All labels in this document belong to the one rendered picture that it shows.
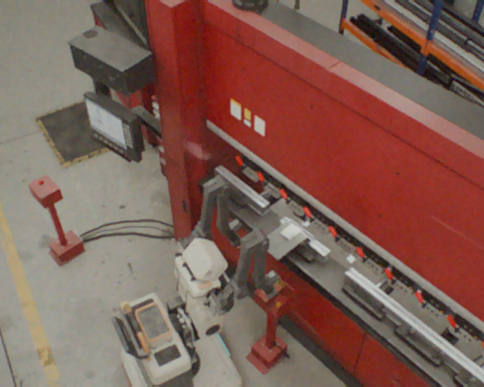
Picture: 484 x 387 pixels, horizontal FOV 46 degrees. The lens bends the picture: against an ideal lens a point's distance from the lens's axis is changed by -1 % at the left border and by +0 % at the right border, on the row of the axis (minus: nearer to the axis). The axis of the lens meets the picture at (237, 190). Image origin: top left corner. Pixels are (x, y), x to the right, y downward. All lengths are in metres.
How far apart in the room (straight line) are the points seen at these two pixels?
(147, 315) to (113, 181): 2.27
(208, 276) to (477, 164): 1.50
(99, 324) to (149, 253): 0.75
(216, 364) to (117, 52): 2.10
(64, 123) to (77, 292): 2.13
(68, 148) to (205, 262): 3.12
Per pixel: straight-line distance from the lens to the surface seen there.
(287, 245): 3.67
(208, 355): 4.06
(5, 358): 4.67
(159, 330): 3.46
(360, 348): 3.84
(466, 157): 2.54
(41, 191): 4.47
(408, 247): 3.08
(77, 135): 6.09
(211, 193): 3.13
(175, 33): 3.37
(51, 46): 7.55
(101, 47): 3.67
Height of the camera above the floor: 3.88
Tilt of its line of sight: 47 degrees down
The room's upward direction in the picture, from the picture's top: straight up
